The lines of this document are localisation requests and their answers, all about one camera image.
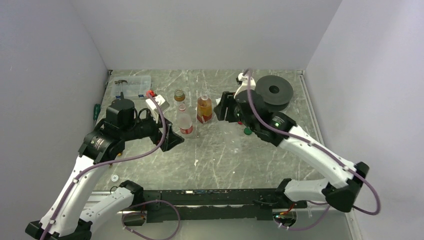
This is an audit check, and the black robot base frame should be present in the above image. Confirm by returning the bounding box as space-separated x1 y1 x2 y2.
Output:
127 188 308 223

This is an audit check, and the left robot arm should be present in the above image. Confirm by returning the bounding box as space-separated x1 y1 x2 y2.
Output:
25 95 184 240

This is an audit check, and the ribbed coffee latte bottle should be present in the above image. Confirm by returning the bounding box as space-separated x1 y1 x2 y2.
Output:
173 89 186 108

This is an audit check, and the gold red tea bottle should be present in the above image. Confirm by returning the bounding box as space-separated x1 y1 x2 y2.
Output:
196 93 214 124

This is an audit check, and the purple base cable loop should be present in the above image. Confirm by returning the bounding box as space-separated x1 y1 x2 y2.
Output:
121 199 181 240

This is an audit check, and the black spool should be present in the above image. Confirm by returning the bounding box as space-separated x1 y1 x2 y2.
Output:
255 75 294 112

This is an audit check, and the green bottle cap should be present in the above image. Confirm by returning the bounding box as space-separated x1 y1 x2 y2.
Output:
243 127 253 135

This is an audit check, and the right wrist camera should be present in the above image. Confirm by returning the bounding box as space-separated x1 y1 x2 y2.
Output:
234 69 256 96

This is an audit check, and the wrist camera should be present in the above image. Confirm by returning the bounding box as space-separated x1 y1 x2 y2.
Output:
234 69 256 96
145 90 170 123

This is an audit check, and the clear bottle red label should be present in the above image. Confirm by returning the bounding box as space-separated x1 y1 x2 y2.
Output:
177 103 194 138

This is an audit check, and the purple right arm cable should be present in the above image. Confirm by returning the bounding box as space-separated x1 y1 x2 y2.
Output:
243 68 382 216

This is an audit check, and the clear plastic organizer box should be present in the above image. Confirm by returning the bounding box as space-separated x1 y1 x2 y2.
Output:
110 75 152 99

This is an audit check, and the claw hammer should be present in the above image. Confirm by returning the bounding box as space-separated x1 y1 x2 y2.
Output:
114 79 128 100

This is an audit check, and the white tea bottle cap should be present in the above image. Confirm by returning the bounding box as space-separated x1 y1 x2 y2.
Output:
110 174 119 183

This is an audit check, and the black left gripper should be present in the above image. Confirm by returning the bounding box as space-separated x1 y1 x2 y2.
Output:
121 109 185 151

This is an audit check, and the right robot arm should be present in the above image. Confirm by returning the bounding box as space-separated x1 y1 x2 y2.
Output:
213 90 369 213

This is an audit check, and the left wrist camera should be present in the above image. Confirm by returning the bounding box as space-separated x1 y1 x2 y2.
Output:
145 90 170 123

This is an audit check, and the green handle screwdriver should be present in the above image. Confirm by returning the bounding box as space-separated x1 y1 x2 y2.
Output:
93 103 101 126

